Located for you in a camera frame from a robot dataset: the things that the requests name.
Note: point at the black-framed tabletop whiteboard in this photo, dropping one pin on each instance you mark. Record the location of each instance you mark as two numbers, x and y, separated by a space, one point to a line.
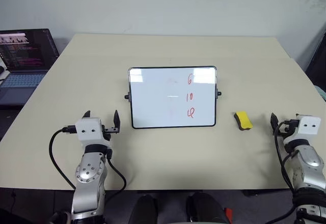
173 98

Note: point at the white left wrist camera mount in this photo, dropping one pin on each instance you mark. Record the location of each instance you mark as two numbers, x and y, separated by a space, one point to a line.
89 129

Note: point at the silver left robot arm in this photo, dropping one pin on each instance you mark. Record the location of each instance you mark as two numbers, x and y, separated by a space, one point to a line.
87 173

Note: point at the yellow and black eraser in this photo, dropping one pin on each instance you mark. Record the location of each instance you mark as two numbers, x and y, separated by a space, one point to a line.
244 119

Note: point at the dark rounded shape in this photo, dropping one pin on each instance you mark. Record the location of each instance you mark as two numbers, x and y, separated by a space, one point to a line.
145 210
205 208

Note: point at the open dark laptop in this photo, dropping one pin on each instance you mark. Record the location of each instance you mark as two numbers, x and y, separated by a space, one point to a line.
24 56

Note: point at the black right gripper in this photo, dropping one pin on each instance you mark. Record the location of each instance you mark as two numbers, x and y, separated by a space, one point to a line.
290 127

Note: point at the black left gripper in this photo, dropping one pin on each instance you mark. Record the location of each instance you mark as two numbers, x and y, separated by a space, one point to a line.
110 130

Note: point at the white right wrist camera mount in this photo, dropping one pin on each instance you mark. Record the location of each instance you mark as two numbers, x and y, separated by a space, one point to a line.
309 125

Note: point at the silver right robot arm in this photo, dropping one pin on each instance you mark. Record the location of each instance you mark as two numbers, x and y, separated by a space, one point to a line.
307 165

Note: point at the small red object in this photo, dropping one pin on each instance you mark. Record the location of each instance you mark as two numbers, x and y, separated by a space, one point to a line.
228 212

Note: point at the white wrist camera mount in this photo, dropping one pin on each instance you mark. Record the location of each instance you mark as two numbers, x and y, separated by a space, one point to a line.
309 125
89 129

